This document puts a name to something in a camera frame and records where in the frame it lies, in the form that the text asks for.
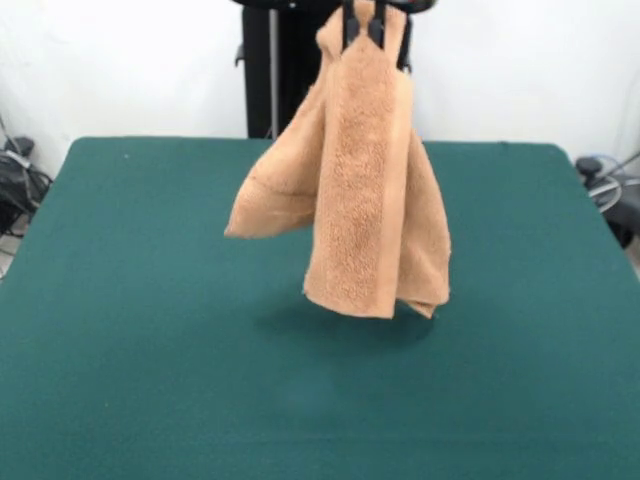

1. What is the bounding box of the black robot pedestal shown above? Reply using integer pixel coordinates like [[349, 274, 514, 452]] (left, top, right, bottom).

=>
[[232, 0, 416, 141]]

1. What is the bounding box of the tan terry towel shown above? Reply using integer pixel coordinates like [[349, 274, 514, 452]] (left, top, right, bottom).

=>
[[223, 0, 454, 321]]

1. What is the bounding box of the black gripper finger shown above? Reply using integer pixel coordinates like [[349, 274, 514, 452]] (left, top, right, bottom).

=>
[[368, 0, 390, 50], [343, 0, 365, 50]]

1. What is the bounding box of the dark green table cloth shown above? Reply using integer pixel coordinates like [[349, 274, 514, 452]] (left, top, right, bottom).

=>
[[0, 135, 640, 480]]

